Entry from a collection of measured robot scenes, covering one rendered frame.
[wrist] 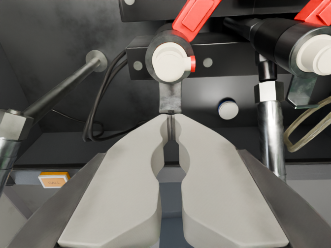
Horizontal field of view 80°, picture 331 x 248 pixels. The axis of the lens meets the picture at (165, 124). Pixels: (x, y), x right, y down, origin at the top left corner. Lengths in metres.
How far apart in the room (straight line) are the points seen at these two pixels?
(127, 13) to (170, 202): 0.63
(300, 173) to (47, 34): 0.51
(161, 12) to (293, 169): 0.33
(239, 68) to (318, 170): 0.26
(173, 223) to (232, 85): 0.50
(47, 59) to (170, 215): 0.58
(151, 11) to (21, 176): 0.37
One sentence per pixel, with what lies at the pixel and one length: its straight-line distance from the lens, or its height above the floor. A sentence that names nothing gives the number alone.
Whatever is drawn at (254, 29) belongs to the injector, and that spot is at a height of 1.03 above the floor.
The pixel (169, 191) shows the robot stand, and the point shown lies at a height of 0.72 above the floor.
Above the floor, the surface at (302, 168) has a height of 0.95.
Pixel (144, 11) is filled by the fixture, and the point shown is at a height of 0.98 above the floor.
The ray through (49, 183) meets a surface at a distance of 0.43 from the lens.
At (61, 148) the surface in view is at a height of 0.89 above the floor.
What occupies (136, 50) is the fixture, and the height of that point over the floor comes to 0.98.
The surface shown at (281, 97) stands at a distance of 0.18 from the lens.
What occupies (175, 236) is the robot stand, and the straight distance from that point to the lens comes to 0.71.
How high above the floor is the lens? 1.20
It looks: 58 degrees down
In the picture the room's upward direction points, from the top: 177 degrees counter-clockwise
